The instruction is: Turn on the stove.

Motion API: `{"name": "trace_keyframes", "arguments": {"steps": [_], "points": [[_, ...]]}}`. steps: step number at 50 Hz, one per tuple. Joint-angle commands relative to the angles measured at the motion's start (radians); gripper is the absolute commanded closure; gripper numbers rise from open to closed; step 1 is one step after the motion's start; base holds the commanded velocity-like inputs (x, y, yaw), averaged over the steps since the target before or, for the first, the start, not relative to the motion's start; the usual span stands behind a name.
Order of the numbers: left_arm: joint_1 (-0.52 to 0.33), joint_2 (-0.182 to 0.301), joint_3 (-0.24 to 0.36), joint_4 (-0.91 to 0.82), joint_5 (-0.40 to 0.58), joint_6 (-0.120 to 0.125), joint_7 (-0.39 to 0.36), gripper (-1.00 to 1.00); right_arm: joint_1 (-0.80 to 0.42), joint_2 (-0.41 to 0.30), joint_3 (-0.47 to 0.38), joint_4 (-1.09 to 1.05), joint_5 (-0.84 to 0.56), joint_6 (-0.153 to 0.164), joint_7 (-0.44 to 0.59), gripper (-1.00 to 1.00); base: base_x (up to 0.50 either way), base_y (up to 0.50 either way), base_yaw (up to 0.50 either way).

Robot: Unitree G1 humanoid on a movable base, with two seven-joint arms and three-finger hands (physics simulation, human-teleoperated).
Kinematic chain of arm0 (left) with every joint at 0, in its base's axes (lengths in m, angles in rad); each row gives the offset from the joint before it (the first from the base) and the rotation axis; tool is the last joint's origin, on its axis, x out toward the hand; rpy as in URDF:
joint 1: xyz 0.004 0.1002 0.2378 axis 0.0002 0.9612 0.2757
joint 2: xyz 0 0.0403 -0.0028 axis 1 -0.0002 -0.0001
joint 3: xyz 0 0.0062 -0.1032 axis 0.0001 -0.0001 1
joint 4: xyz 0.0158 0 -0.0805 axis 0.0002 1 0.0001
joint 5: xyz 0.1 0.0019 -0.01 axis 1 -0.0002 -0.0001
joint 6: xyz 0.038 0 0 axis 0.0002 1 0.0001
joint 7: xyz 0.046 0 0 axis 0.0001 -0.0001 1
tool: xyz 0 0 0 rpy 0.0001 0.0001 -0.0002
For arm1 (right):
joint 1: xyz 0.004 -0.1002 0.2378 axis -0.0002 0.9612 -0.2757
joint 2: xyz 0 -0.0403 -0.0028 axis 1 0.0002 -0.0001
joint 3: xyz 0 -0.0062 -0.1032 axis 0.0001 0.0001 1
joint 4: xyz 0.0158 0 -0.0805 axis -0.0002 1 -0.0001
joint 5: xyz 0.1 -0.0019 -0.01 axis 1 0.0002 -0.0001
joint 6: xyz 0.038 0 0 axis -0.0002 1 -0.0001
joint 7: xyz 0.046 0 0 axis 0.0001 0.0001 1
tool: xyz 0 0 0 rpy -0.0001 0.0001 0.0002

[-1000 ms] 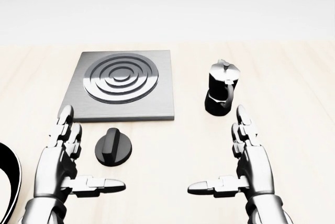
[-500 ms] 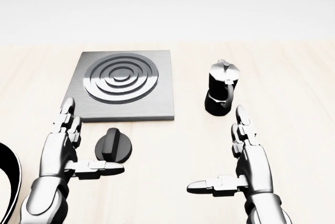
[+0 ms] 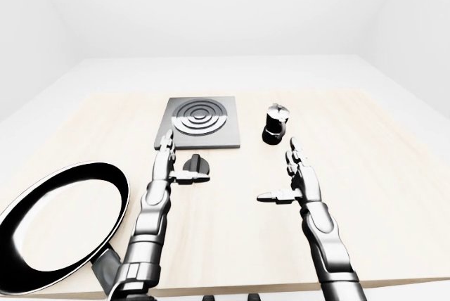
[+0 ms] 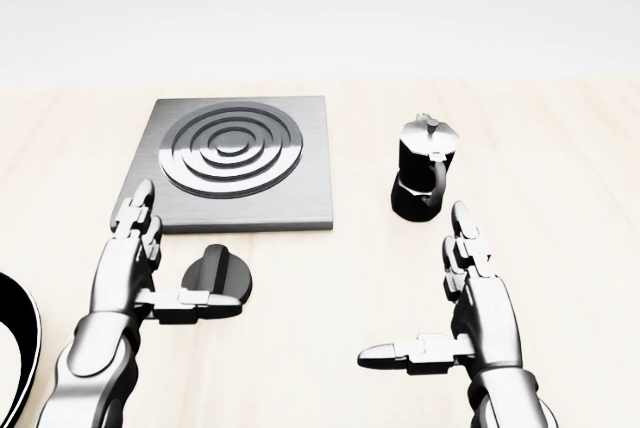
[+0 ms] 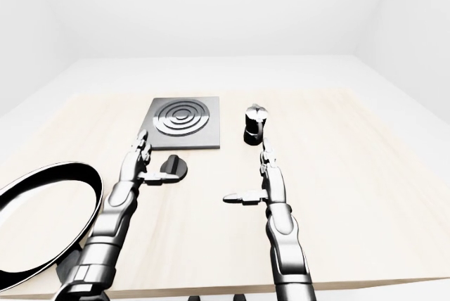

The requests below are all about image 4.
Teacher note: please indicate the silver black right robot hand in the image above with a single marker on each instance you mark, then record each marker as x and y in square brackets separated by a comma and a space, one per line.
[487, 313]

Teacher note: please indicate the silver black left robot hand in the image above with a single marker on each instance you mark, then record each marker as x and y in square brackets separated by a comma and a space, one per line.
[120, 273]

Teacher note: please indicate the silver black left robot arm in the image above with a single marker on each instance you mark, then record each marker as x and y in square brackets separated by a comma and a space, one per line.
[87, 373]

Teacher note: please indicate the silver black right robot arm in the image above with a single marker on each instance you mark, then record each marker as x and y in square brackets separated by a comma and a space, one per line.
[510, 398]

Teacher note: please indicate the round black stove knob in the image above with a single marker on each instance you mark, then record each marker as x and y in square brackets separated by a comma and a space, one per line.
[217, 270]

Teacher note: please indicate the flat grey stove plate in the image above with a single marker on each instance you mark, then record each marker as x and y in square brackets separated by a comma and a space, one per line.
[230, 163]

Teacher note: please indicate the black silver moka pot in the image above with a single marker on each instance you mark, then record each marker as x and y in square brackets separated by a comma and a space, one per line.
[425, 173]

